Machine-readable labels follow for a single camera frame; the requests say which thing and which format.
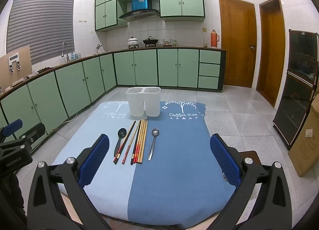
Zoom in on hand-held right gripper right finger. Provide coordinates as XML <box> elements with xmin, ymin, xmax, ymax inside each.
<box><xmin>210</xmin><ymin>134</ymin><xmax>292</xmax><ymax>230</ymax></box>

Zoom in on bamboo chopstick red patterned end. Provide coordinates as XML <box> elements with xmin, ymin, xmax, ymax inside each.
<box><xmin>136</xmin><ymin>120</ymin><xmax>146</xmax><ymax>164</ymax></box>
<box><xmin>134</xmin><ymin>120</ymin><xmax>144</xmax><ymax>165</ymax></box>

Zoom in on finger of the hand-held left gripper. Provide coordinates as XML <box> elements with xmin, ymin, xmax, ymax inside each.
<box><xmin>0</xmin><ymin>119</ymin><xmax>23</xmax><ymax>143</ymax></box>
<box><xmin>19</xmin><ymin>123</ymin><xmax>46</xmax><ymax>151</ymax></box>

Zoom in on orange thermos flask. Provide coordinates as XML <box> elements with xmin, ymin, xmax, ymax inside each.
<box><xmin>211</xmin><ymin>30</ymin><xmax>220</xmax><ymax>48</ymax></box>

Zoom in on wooden door with handle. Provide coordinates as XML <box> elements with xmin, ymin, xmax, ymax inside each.
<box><xmin>219</xmin><ymin>0</ymin><xmax>257</xmax><ymax>88</ymax></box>

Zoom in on plain bamboo chopstick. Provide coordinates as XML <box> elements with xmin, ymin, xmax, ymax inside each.
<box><xmin>141</xmin><ymin>120</ymin><xmax>148</xmax><ymax>164</ymax></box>
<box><xmin>139</xmin><ymin>120</ymin><xmax>147</xmax><ymax>164</ymax></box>

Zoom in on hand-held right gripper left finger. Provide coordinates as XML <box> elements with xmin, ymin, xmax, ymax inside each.
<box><xmin>27</xmin><ymin>134</ymin><xmax>110</xmax><ymax>230</ymax></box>

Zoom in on black wok with lid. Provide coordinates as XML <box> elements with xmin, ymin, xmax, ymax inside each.
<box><xmin>143</xmin><ymin>36</ymin><xmax>159</xmax><ymax>47</ymax></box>

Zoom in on black chopstick red patterned end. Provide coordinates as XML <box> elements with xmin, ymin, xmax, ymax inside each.
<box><xmin>113</xmin><ymin>120</ymin><xmax>137</xmax><ymax>164</ymax></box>
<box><xmin>131</xmin><ymin>120</ymin><xmax>142</xmax><ymax>165</ymax></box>

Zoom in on cardboard board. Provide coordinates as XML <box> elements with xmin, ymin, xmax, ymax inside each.
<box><xmin>0</xmin><ymin>46</ymin><xmax>33</xmax><ymax>88</ymax></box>

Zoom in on plain wooden door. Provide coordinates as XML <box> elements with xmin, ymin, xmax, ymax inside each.
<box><xmin>257</xmin><ymin>0</ymin><xmax>286</xmax><ymax>108</ymax></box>

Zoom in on white two-compartment utensil holder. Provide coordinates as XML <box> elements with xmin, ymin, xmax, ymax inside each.
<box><xmin>126</xmin><ymin>87</ymin><xmax>160</xmax><ymax>117</ymax></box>

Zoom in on white device on board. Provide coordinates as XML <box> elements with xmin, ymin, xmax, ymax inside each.
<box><xmin>8</xmin><ymin>53</ymin><xmax>22</xmax><ymax>73</ymax></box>

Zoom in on metal kitchen faucet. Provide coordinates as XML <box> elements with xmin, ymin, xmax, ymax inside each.
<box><xmin>61</xmin><ymin>42</ymin><xmax>70</xmax><ymax>63</ymax></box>

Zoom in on cardboard box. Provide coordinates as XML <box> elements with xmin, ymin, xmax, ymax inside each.
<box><xmin>288</xmin><ymin>100</ymin><xmax>319</xmax><ymax>178</ymax></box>

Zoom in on black range hood blue top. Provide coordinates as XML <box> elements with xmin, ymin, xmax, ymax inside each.
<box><xmin>119</xmin><ymin>0</ymin><xmax>160</xmax><ymax>20</ymax></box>

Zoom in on black plastic spoon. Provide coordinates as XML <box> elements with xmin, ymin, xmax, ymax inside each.
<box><xmin>114</xmin><ymin>128</ymin><xmax>127</xmax><ymax>158</ymax></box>

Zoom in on two-tone blue table mat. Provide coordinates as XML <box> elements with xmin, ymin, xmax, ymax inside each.
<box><xmin>51</xmin><ymin>100</ymin><xmax>237</xmax><ymax>229</ymax></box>

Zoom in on metal spoon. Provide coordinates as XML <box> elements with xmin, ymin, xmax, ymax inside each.
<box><xmin>148</xmin><ymin>128</ymin><xmax>160</xmax><ymax>161</ymax></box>

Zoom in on grey window blind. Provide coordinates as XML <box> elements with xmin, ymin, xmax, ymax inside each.
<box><xmin>6</xmin><ymin>0</ymin><xmax>75</xmax><ymax>65</ymax></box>

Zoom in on black glass-front cabinet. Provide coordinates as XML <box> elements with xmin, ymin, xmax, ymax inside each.
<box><xmin>272</xmin><ymin>29</ymin><xmax>319</xmax><ymax>150</ymax></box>

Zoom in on green wall cabinets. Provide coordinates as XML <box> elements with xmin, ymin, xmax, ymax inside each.
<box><xmin>95</xmin><ymin>0</ymin><xmax>206</xmax><ymax>32</ymax></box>

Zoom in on green base cabinets with counter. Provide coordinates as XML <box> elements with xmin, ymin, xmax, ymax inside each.
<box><xmin>0</xmin><ymin>47</ymin><xmax>226</xmax><ymax>151</ymax></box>

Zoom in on white floor cable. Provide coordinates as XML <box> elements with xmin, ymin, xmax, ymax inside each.
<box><xmin>60</xmin><ymin>112</ymin><xmax>78</xmax><ymax>124</ymax></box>

